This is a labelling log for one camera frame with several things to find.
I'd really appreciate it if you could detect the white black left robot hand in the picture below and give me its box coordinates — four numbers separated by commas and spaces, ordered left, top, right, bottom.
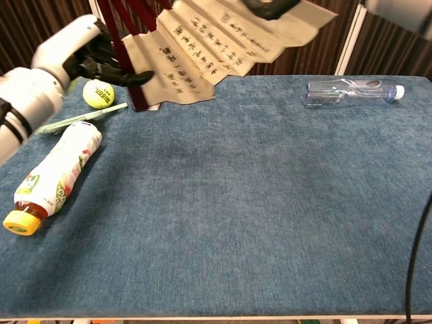
31, 14, 155, 87

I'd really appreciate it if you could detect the red ribbed paper folding fan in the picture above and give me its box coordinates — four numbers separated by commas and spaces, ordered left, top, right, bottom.
101, 0, 340, 113

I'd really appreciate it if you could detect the black cable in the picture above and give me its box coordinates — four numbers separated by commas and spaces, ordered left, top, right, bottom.
405, 197, 432, 324

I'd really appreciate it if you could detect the white partition post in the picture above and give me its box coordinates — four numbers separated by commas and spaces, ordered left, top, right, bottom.
88, 0, 106, 24
333, 5, 369, 77

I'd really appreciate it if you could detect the yellow capped tea bottle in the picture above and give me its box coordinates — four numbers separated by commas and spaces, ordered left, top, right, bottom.
2, 121, 103, 236

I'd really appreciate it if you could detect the clear empty plastic bottle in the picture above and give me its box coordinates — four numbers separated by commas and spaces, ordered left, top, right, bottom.
301, 78, 406, 109

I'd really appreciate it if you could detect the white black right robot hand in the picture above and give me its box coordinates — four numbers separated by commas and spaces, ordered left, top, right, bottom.
242, 0, 301, 20

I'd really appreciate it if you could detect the closed green folding fan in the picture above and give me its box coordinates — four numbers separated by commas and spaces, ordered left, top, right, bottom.
35, 102, 129, 136

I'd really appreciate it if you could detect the blue felt table mat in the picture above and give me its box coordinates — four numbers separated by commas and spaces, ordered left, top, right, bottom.
0, 74, 432, 320

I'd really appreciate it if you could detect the yellow green tennis ball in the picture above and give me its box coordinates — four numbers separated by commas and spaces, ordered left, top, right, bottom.
82, 79, 115, 109

